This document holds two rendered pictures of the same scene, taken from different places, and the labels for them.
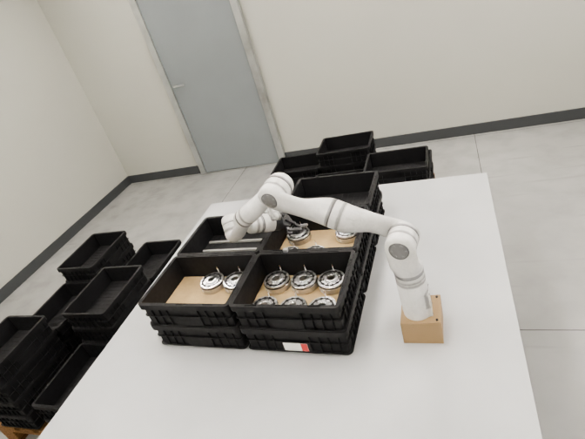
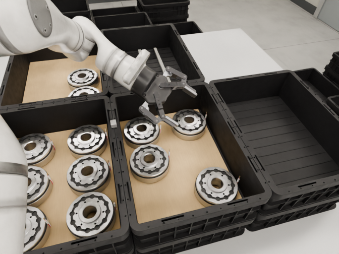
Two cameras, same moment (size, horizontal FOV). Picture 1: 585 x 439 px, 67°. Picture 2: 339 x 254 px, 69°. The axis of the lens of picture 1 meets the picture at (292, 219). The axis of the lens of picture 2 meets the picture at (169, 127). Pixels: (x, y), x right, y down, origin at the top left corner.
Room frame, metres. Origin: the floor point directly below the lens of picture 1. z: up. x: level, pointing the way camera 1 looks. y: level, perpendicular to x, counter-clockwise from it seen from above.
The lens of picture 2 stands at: (1.23, -0.34, 1.40)
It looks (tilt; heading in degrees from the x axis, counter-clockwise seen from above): 48 degrees down; 47
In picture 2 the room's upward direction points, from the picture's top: 3 degrees clockwise
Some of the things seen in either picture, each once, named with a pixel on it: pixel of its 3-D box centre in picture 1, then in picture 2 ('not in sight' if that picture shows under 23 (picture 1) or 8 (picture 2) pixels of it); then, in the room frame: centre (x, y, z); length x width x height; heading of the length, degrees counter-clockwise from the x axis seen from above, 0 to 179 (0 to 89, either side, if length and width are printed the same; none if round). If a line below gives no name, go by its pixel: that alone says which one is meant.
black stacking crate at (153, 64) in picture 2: (233, 244); (147, 67); (1.69, 0.28, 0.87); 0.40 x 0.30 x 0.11; 64
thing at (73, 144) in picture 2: (276, 279); (86, 138); (1.36, 0.13, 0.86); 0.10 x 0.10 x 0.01
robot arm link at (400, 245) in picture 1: (404, 253); not in sight; (1.05, -0.29, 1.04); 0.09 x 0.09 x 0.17; 57
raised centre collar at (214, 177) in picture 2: not in sight; (217, 183); (1.53, -0.20, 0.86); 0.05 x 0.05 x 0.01
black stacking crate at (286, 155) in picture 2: (333, 201); (277, 132); (1.78, -0.21, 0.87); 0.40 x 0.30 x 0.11; 64
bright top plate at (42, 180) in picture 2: (292, 307); (25, 184); (1.18, 0.09, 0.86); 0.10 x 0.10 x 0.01
